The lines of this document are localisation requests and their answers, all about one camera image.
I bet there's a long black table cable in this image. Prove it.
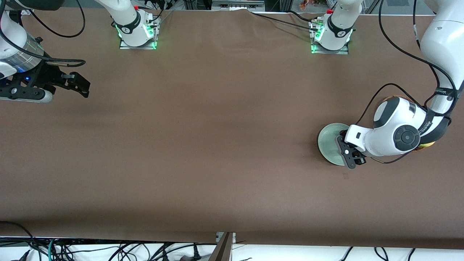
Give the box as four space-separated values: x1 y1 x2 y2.
248 10 321 32

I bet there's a black floor cable tangle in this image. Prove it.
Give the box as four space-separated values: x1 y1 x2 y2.
54 240 218 261

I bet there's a dark support post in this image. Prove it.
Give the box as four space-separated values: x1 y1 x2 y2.
208 232 236 261

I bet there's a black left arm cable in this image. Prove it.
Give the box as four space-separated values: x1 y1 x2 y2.
357 0 458 164

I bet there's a grey metal box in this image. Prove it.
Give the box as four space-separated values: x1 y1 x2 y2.
211 0 265 11

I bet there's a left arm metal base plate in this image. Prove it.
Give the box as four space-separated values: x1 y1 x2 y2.
310 18 349 55

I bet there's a pale green round plate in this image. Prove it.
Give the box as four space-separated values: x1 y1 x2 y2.
318 123 351 166

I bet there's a colourful toy pile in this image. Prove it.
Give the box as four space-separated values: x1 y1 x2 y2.
299 0 328 10

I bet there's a brown wicker basket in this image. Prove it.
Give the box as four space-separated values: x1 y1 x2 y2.
381 95 436 153

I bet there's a thick black floor cable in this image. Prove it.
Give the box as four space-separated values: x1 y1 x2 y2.
0 220 42 261

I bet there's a brown table cover sheet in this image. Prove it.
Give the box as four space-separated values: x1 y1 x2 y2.
0 7 464 250

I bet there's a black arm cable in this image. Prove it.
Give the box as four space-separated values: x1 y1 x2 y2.
357 0 458 164
0 0 87 67

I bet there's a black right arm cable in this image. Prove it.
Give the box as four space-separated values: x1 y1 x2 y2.
0 0 87 67

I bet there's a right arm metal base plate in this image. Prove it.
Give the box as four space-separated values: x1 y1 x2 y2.
119 11 160 50

